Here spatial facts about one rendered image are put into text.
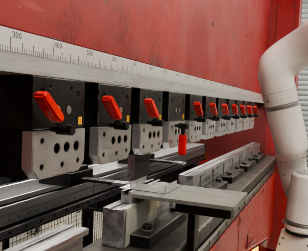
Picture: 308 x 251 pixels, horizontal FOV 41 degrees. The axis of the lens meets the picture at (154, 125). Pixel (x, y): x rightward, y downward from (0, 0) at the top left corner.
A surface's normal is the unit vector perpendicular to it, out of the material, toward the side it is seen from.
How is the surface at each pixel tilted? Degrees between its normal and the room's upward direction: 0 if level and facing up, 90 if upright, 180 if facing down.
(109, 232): 90
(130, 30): 90
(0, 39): 90
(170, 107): 90
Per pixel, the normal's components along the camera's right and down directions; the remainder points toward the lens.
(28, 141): -0.38, 0.04
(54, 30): 0.92, 0.06
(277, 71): -0.13, 0.05
